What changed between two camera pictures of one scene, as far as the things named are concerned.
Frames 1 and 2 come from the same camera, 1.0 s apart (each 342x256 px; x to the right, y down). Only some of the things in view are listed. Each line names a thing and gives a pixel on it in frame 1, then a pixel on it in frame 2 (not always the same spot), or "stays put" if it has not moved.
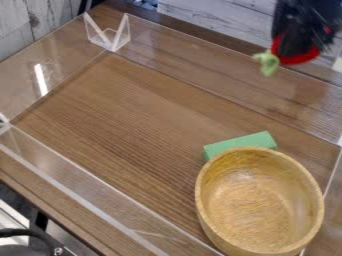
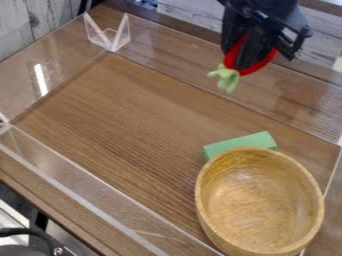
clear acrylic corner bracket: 111,39 stays put
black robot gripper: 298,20 to 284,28
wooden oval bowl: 259,201 stays put
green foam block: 259,140 stays put
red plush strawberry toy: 272,57 to 228,74
